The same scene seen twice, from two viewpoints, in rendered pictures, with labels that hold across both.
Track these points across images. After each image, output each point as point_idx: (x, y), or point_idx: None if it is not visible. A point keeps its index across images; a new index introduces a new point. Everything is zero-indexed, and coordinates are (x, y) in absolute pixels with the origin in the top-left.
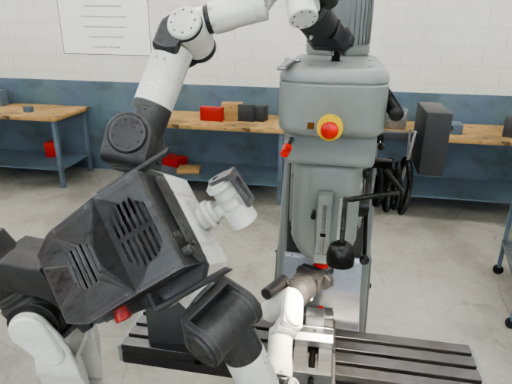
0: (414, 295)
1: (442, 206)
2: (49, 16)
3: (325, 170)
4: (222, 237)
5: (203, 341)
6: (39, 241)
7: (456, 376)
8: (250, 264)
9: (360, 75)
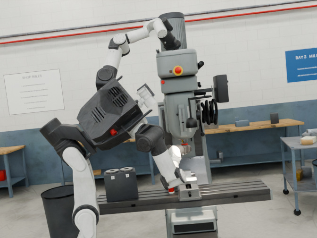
0: (242, 210)
1: (249, 170)
2: (0, 94)
3: (179, 95)
4: None
5: (145, 137)
6: (69, 124)
7: (255, 186)
8: (143, 213)
9: (185, 50)
